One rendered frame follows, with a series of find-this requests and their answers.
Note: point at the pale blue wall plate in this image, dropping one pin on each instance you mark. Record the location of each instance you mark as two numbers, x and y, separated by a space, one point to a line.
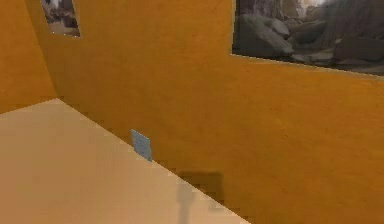
141 145

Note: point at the small brown landscape picture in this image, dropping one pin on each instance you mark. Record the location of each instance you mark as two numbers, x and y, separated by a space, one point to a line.
61 18

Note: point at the large grey rocky landscape picture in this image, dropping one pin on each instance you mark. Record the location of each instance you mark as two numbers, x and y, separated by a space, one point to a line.
300 33

